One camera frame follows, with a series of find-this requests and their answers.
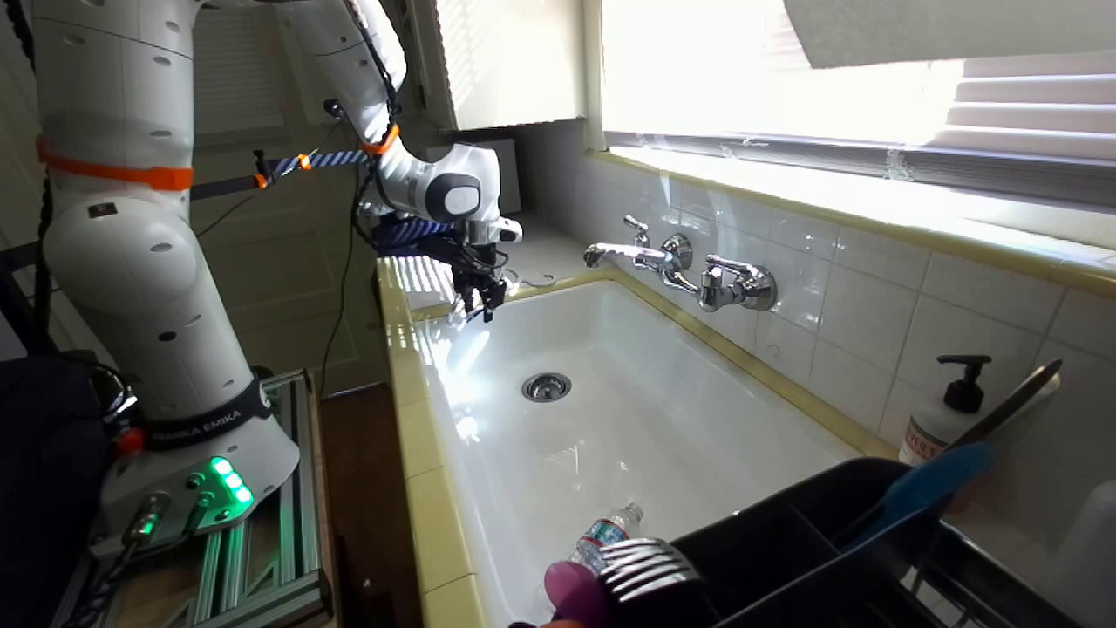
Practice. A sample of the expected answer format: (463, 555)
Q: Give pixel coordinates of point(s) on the ribbed silver cup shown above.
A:
(646, 568)

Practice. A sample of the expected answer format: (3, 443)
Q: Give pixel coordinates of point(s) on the clear plastic water bottle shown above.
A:
(605, 535)

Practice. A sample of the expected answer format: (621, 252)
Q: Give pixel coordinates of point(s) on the black dish rack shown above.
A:
(791, 560)

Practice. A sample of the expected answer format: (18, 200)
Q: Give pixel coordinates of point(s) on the white window blinds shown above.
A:
(1034, 111)

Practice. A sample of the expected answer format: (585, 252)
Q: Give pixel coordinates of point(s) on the chrome wall faucet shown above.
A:
(726, 285)

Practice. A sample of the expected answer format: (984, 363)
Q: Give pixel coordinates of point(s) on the blue dish brush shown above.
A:
(930, 482)

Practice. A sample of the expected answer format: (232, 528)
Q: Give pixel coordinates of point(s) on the purple cup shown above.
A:
(577, 596)

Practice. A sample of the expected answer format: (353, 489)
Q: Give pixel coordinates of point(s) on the white soap pump bottle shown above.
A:
(930, 432)

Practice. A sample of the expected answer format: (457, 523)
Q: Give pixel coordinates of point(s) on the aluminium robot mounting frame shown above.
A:
(291, 510)

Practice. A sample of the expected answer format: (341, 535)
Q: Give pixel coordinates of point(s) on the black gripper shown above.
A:
(478, 267)

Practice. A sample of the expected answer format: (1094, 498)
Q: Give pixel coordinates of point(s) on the white sink basin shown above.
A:
(651, 432)

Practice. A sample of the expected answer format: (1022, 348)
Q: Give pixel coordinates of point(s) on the metal sink drain strainer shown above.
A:
(544, 388)

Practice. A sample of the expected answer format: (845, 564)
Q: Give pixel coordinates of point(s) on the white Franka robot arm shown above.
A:
(127, 267)

